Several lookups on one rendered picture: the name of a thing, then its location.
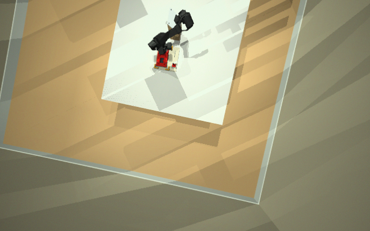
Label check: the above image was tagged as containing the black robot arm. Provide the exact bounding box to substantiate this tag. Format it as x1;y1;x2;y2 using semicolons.
148;10;194;55

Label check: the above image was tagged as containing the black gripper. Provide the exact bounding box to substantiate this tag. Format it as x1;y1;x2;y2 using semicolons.
154;42;172;51

